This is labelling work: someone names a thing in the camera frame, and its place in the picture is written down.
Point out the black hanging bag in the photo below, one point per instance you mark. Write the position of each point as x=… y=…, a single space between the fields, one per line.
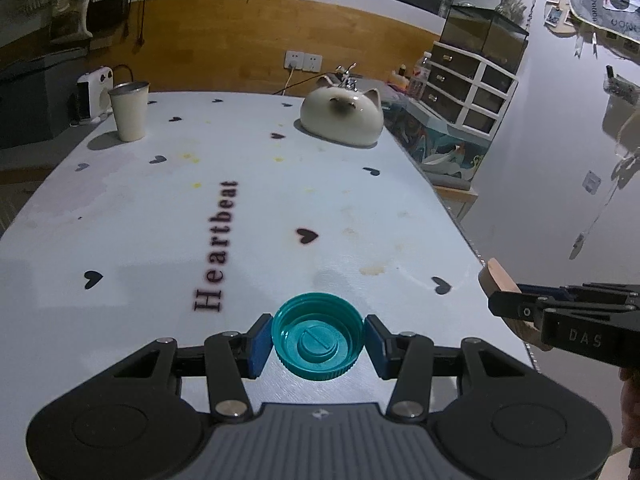
x=107 y=12

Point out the teal printed box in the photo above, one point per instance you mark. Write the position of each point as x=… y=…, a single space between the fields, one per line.
x=440 y=150

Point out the small white heater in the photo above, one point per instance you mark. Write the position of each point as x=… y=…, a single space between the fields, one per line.
x=95 y=95

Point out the beige tote bag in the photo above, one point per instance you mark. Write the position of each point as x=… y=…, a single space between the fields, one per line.
x=70 y=10

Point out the teal plastic bottle cap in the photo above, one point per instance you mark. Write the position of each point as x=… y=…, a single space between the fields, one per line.
x=317 y=337

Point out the tan wooden piece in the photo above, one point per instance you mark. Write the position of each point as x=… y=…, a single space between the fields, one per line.
x=500 y=280

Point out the white cat-shaped ceramic ornament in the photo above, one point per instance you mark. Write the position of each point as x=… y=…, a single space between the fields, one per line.
x=342 y=115

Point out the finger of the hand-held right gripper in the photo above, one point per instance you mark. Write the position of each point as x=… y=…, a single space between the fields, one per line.
x=590 y=291
x=520 y=305

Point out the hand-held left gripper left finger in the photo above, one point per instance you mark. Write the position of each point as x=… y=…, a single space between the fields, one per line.
x=258 y=346

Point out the clear water bottle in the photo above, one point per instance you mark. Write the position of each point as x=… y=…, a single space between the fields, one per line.
x=419 y=77

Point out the glass fish tank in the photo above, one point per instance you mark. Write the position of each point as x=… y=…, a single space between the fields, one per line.
x=485 y=32

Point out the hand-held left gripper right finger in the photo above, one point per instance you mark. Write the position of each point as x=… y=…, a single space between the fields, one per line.
x=375 y=349

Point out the white drawer unit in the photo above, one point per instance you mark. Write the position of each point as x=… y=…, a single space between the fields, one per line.
x=465 y=87

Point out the white cup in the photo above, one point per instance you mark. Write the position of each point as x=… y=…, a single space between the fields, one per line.
x=129 y=112

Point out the person's right hand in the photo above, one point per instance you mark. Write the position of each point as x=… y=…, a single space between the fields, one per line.
x=631 y=405

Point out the grey storage box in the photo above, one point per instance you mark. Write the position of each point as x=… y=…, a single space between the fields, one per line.
x=30 y=105

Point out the white wall socket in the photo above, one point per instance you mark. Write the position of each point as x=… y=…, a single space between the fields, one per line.
x=302 y=61

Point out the cream floor cabinet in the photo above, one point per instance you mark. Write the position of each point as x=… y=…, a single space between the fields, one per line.
x=457 y=202

